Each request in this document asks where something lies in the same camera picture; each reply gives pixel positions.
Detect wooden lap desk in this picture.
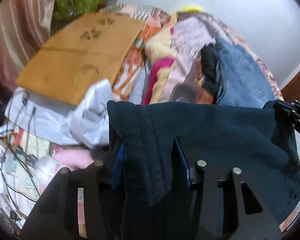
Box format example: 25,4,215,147
15,13,145,106

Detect green storage box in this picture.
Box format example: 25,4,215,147
52,0,106,21

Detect printed orange bed blanket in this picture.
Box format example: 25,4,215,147
100,4,283,104

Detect folded blue denim jeans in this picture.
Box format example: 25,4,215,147
215,37,276,108

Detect pink striped curtain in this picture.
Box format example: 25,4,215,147
0,0,54,92

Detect dark navy fleece pants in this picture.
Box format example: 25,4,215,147
107,101,300,239

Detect black garment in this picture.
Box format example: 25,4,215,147
200,44,223,97

